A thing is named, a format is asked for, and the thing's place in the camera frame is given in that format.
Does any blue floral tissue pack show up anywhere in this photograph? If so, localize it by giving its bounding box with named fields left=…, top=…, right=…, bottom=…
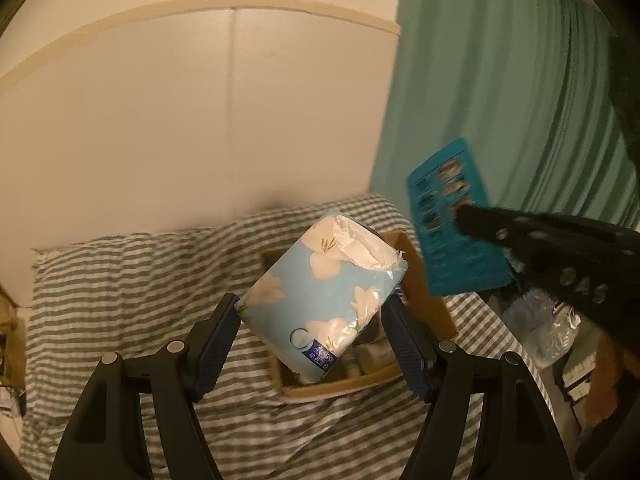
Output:
left=235, top=208, right=408, bottom=386

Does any teal curtain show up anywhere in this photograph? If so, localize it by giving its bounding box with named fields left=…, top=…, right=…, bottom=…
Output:
left=370, top=0, right=640, bottom=241

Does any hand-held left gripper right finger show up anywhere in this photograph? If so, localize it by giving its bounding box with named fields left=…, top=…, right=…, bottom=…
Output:
left=381, top=296, right=573, bottom=480

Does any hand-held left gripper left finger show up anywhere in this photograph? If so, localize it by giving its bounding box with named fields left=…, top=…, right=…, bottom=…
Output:
left=50, top=292, right=243, bottom=480

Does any cardboard box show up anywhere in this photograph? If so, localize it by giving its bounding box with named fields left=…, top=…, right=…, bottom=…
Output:
left=262, top=230, right=458, bottom=401

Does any grey checked blanket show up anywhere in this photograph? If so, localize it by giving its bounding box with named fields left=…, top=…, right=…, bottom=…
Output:
left=22, top=194, right=581, bottom=480

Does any clear plastic bag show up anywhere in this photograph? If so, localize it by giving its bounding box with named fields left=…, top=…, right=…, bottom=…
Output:
left=502, top=287, right=581, bottom=368

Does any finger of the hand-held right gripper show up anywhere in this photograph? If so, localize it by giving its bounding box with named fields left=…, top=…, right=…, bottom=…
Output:
left=456, top=204, right=556, bottom=277

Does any teal printed card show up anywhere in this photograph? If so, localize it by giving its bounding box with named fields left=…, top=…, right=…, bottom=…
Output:
left=405, top=137, right=513, bottom=298

